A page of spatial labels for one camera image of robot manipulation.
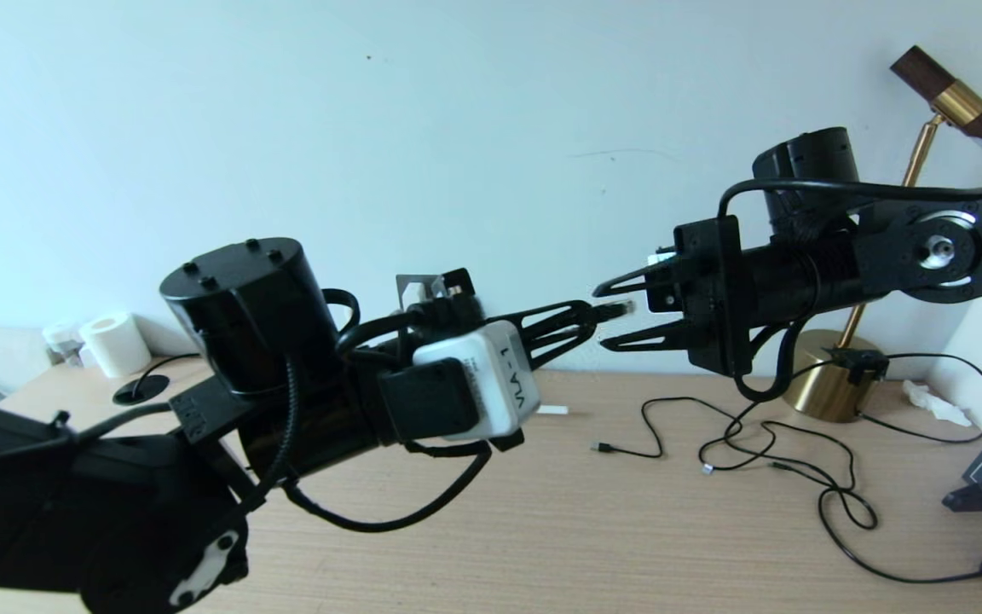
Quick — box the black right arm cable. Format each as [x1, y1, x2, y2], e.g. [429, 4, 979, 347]
[717, 177, 982, 403]

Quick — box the black multi-head USB cable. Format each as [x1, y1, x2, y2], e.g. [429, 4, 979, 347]
[589, 397, 877, 530]

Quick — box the brass desk lamp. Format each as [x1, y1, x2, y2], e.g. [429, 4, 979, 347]
[779, 45, 982, 425]

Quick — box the crumpled white tissue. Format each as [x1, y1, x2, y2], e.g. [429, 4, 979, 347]
[900, 379, 972, 427]

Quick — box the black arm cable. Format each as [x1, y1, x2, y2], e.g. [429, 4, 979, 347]
[0, 288, 494, 534]
[717, 177, 982, 403]

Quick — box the grey wall socket plate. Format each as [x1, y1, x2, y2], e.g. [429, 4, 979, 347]
[396, 275, 449, 301]

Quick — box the white toilet paper roll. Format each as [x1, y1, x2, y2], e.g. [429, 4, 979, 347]
[79, 312, 153, 379]

